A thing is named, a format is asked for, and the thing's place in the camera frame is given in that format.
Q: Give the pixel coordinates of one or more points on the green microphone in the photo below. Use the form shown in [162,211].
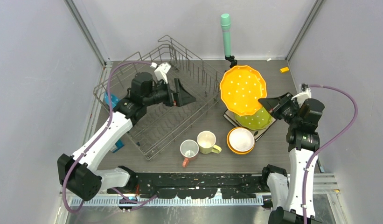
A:
[225,22]

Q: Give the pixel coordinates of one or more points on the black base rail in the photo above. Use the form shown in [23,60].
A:
[198,185]

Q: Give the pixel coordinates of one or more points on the orange polka dot plate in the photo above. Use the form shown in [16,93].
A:
[241,87]

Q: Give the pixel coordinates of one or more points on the blue polka dot plate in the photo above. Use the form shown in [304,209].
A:
[112,99]

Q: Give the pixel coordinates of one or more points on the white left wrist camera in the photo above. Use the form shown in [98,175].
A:
[161,71]

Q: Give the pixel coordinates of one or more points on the white bowl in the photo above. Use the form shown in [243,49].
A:
[241,139]

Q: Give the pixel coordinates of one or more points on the blue green toy blocks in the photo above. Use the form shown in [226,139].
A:
[117,146]

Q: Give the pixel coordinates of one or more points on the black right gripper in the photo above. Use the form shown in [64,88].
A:
[275,105]

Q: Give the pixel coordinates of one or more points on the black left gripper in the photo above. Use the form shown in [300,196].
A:
[181,96]

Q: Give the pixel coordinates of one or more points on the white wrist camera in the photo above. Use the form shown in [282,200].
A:
[303,95]
[161,71]

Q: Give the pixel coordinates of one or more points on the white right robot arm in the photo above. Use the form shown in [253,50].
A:
[292,194]

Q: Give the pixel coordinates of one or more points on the grey wire dish rack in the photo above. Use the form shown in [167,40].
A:
[162,125]

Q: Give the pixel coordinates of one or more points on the small yellow block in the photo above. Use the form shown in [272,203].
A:
[284,70]

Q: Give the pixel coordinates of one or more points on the orange bowl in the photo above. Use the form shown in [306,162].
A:
[233,147]

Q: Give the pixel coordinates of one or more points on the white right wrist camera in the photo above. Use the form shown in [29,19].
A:
[303,95]

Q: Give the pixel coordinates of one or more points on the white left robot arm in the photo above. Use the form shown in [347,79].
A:
[79,172]

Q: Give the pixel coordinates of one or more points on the green polka dot plate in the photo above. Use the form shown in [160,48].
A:
[260,119]

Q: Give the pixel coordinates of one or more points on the yellow green mug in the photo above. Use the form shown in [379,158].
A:
[206,141]

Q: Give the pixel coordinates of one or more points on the square floral plate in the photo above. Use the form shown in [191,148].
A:
[258,133]

